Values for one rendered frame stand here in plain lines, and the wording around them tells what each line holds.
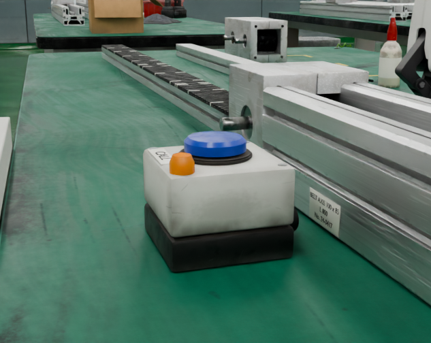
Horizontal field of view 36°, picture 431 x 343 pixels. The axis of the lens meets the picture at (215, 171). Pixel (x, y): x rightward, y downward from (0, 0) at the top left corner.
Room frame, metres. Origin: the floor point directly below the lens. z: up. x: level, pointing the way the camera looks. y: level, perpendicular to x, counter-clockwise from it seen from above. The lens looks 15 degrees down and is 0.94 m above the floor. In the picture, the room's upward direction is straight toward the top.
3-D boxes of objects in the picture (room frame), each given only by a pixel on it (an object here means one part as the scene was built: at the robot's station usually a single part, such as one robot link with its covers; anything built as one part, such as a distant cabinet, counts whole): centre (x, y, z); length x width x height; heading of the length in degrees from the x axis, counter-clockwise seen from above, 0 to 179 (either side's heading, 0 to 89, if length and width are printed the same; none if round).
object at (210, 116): (1.22, 0.12, 0.79); 0.96 x 0.04 x 0.03; 18
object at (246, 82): (0.61, -0.06, 0.83); 0.12 x 0.09 x 0.10; 108
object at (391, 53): (1.16, -0.30, 0.84); 0.04 x 0.04 x 0.12
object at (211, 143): (0.42, 0.00, 0.84); 0.04 x 0.04 x 0.02
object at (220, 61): (1.28, -0.06, 0.79); 0.96 x 0.04 x 0.03; 18
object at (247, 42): (1.60, -0.10, 0.83); 0.11 x 0.10 x 0.10; 105
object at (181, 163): (0.38, 0.02, 0.85); 0.01 x 0.01 x 0.01
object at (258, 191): (0.42, -0.01, 0.81); 0.10 x 0.08 x 0.06; 108
